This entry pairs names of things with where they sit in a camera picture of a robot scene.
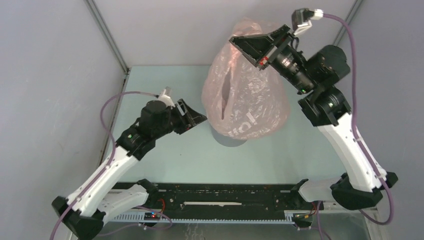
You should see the white cable duct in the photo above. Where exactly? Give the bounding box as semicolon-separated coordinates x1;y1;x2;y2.
109;211;299;225

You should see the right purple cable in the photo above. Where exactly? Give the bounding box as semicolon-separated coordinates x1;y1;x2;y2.
322;13;396;226

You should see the purple cable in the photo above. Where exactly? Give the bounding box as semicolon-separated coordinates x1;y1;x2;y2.
48;91;167;240
322;13;396;226

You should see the grey trash bin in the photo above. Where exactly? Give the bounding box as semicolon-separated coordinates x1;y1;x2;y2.
210;125;247;148

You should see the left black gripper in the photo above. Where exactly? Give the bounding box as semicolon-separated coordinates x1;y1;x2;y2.
153;98;207;139

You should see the pink plastic trash bag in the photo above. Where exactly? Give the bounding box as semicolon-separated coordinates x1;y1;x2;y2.
201;17;292;141

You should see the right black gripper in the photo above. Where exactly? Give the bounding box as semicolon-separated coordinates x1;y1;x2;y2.
230;24;316;95

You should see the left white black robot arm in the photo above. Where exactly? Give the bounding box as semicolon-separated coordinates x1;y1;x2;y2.
52;99;207;240

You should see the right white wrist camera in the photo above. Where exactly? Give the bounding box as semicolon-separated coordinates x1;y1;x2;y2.
291;8;324;36

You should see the right metal corner post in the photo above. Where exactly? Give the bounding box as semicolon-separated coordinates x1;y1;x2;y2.
332;0;366;46

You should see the left metal corner post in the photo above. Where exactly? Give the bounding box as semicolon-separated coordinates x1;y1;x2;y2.
84;0;130;75

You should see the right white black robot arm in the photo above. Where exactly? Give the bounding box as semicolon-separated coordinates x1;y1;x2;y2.
229;25;398;210

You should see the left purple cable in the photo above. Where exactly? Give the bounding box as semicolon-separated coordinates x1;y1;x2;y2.
48;91;167;240

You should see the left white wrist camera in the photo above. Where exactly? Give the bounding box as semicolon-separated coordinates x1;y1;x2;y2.
157;86;175;108

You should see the metal corner post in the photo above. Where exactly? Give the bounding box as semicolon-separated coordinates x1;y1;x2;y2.
84;0;130;75
332;0;366;46

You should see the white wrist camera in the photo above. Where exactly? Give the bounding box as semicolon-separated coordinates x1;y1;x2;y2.
291;8;324;36
157;86;175;108

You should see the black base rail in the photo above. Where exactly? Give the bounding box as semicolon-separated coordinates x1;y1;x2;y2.
144;183;324;223

